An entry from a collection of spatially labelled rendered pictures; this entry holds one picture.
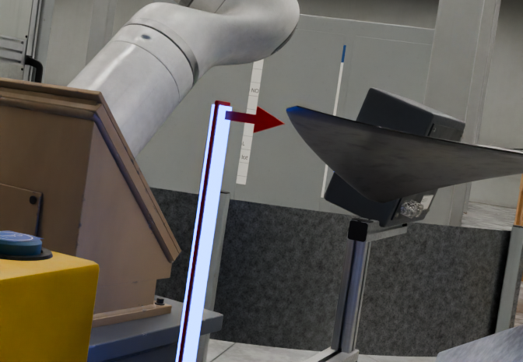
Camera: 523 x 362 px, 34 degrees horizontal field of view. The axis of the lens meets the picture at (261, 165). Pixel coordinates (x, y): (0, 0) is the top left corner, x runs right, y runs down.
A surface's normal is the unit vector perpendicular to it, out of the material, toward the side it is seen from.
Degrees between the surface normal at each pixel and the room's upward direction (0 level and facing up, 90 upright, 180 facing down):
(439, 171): 161
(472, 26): 90
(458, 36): 90
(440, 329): 90
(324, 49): 90
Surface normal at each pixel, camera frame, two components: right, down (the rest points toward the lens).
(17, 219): -0.52, -0.03
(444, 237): 0.42, 0.11
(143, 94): 0.65, -0.16
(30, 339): 0.90, 0.15
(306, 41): -0.25, 0.01
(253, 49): 0.36, 0.86
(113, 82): 0.18, -0.54
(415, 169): -0.12, 0.95
